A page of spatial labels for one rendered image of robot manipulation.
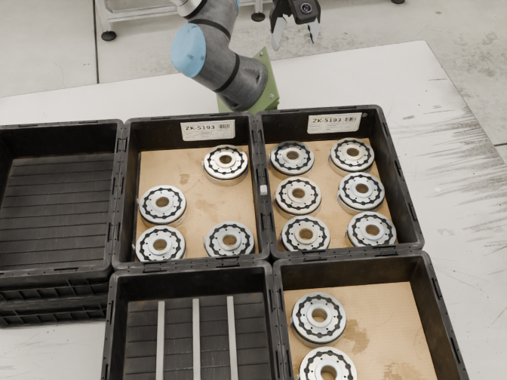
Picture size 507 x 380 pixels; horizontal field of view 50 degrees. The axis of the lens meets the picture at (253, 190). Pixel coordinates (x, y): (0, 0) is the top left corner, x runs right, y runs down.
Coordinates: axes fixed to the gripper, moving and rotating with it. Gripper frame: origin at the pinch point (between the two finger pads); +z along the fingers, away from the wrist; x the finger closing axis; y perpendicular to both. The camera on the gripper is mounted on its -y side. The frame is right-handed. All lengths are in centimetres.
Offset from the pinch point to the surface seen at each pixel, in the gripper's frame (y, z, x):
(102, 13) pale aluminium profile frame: 166, 79, 52
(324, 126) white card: -9.9, 17.4, -4.2
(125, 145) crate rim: -8.8, 10.5, 42.1
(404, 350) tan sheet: -64, 25, -1
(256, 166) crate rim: -22.1, 12.2, 15.6
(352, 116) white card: -11.2, 15.0, -10.6
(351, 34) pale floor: 136, 102, -75
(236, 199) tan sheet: -21.8, 21.9, 20.9
